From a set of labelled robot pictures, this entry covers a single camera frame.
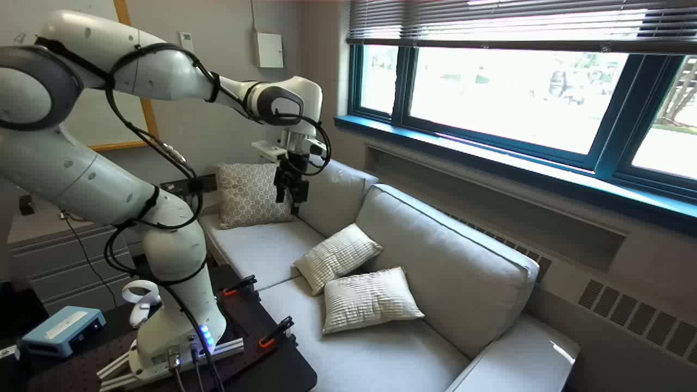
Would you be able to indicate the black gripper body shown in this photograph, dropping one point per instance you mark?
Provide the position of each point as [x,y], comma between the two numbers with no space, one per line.
[293,171]

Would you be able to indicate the cream pleated pillow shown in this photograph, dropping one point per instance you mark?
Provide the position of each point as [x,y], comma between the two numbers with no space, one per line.
[337,256]
[371,299]

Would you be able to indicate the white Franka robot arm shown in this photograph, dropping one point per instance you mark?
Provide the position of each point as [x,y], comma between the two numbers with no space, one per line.
[73,175]

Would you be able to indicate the grey lattice patterned pillow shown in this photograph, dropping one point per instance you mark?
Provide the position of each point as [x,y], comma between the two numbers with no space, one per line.
[247,194]

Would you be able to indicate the wide blue framed window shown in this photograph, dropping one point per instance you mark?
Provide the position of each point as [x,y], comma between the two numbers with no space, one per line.
[403,78]

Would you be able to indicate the grey fabric sofa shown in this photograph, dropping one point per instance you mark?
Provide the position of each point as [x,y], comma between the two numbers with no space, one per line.
[449,269]

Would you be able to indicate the silver base mounting plate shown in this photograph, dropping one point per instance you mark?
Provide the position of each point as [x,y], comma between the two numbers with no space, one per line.
[219,348]

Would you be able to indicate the black robot table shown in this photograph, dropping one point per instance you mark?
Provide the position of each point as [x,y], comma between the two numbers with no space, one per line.
[276,367]

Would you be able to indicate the white VR controller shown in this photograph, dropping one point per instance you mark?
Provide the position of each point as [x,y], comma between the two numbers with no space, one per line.
[139,314]

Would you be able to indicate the grey drawer cabinet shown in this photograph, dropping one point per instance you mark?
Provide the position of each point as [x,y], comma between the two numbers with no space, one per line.
[58,269]

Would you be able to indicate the small black desk gadget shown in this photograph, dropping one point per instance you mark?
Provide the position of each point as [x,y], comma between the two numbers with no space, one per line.
[27,205]

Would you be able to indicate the light blue box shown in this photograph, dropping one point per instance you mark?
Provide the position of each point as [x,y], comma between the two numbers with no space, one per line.
[61,329]

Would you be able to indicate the grey window blinds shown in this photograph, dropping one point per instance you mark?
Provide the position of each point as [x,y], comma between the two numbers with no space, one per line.
[509,22]

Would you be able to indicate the dark heater vent grille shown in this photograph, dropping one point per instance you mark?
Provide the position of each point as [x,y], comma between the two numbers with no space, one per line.
[638,318]

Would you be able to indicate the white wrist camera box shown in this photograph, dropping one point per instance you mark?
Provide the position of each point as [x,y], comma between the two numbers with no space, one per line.
[268,149]

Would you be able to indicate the white wall box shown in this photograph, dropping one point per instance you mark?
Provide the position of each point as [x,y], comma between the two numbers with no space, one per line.
[268,50]

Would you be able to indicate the white wall thermostat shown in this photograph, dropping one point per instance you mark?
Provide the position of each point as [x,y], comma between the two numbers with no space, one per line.
[186,42]

